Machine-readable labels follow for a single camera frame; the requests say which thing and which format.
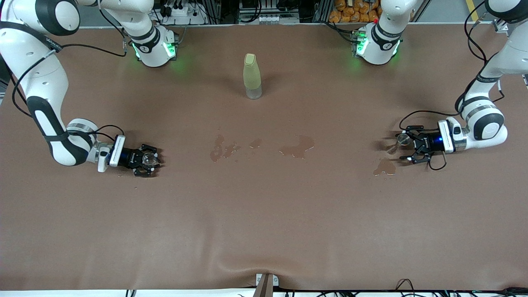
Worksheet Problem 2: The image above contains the brown wooden strip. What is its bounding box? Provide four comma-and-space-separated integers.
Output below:
252, 274, 274, 297

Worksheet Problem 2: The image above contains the yellow-green capped bottle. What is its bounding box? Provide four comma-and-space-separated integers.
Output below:
243, 53, 263, 100

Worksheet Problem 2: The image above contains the white power strip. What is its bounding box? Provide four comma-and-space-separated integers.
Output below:
159, 3, 207, 25

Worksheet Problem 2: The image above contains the metal edge bracket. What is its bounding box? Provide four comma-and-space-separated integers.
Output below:
256, 273, 279, 288

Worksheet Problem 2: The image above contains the steel double cone jigger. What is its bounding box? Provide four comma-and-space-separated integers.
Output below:
388, 132, 413, 156

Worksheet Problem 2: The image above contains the brown table mat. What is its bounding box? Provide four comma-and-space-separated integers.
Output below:
0, 23, 528, 291

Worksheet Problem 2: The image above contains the orange packet pile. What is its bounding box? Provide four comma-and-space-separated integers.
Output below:
329, 0, 382, 24

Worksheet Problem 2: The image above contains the clear glass beaker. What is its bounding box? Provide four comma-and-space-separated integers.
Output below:
141, 151, 159, 169

